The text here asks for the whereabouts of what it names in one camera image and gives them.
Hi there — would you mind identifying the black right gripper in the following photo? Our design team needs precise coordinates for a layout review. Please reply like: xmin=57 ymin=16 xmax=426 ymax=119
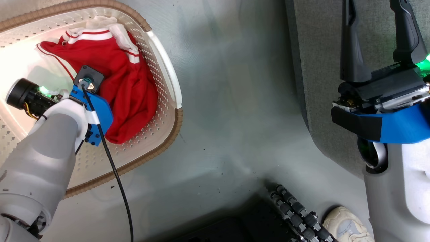
xmin=331 ymin=0 xmax=430 ymax=117

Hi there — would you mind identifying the red and white garment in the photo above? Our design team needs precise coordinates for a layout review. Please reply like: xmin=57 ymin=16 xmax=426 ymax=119
xmin=36 ymin=16 xmax=159 ymax=145

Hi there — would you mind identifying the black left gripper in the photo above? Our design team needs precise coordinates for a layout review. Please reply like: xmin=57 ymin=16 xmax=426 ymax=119
xmin=6 ymin=78 xmax=68 ymax=119

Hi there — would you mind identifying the black cable with teal plug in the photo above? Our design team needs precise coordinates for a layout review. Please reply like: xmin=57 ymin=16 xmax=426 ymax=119
xmin=76 ymin=79 xmax=134 ymax=242

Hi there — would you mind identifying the white plastic laundry basket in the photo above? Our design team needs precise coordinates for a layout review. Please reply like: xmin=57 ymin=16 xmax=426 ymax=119
xmin=0 ymin=0 xmax=184 ymax=199

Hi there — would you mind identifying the grey fabric sofa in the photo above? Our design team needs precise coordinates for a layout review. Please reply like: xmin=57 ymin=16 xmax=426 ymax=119
xmin=285 ymin=0 xmax=430 ymax=179

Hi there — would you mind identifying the white sneaker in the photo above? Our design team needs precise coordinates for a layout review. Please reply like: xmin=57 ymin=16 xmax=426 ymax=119
xmin=322 ymin=206 xmax=374 ymax=242

